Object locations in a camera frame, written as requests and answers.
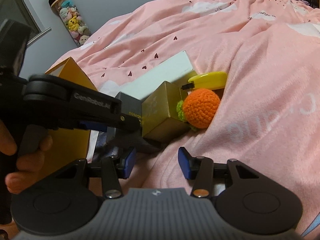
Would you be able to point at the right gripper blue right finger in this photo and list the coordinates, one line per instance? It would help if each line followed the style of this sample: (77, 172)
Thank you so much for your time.
(189, 165)

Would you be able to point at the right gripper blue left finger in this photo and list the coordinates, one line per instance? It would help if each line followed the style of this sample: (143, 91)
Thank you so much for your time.
(126, 162)

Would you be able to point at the person's left hand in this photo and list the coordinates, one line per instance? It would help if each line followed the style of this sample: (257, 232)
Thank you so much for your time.
(28, 165)

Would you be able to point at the gold gift box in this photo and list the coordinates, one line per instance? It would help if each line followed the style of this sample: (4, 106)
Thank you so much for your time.
(160, 120)

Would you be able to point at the large orange storage box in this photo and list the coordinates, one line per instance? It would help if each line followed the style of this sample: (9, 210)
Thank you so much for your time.
(69, 143)

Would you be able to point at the orange crochet tangerine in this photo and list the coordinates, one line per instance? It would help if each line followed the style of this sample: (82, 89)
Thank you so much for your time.
(198, 108)

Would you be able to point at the dark grey gift box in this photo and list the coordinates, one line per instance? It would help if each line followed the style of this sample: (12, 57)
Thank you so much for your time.
(120, 137)

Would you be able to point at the long white box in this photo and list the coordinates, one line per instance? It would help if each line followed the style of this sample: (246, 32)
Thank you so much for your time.
(178, 69)

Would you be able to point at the yellow tape measure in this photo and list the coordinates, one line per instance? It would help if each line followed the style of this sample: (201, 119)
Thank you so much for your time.
(211, 81)

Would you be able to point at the clear tube of plush toys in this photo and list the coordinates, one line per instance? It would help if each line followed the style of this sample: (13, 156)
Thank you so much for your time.
(73, 21)

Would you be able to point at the pink cloud duvet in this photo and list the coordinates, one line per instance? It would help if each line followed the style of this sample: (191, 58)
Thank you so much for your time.
(269, 114)

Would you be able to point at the window with grey frame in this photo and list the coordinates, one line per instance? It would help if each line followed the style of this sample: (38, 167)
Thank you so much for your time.
(18, 11)

